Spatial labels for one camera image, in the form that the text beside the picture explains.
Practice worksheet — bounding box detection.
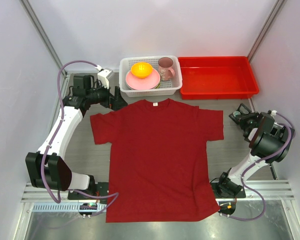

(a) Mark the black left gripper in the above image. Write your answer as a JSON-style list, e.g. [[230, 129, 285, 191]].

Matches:
[[86, 79, 128, 111]]

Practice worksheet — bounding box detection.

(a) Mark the red t-shirt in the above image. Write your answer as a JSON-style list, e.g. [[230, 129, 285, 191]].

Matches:
[[90, 99, 224, 223]]

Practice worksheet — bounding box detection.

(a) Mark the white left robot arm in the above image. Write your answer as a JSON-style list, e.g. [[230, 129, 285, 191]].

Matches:
[[25, 69, 128, 200]]

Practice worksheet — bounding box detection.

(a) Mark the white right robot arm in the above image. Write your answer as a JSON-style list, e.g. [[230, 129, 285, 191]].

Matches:
[[210, 110, 296, 199]]

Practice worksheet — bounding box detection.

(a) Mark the black brooch box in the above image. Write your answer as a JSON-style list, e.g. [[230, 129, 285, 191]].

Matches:
[[229, 103, 252, 125]]

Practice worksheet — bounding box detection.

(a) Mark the orange plastic bowl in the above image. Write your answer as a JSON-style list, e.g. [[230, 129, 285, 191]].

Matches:
[[130, 62, 153, 79]]

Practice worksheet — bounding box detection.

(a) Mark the white perforated plastic basket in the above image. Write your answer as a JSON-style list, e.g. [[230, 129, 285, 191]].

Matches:
[[119, 55, 183, 97]]

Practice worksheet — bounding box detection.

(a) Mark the red plastic tray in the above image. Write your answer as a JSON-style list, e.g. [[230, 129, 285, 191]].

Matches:
[[178, 56, 260, 100]]

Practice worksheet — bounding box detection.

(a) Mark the pink floral mug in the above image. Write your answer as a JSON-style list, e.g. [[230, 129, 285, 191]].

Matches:
[[158, 57, 176, 81]]

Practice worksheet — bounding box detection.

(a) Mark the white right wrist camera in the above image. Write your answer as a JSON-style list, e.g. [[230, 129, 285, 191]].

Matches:
[[267, 110, 278, 118]]

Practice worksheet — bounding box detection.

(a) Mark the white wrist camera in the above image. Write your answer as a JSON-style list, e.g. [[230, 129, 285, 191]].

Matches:
[[94, 65, 114, 89], [267, 110, 278, 118]]

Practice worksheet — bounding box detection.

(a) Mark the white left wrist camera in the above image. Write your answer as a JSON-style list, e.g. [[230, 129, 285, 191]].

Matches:
[[94, 65, 114, 89]]

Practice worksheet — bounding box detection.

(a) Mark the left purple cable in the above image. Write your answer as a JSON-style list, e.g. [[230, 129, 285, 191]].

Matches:
[[40, 59, 120, 217]]

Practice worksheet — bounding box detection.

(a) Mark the purple cable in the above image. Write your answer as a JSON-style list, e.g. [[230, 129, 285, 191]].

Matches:
[[40, 59, 120, 217], [224, 111, 297, 222]]

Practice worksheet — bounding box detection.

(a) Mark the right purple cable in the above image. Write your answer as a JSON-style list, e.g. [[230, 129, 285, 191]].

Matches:
[[224, 111, 297, 222]]

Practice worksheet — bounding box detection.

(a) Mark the aluminium front rail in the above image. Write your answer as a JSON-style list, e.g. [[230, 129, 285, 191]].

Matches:
[[21, 180, 294, 213]]

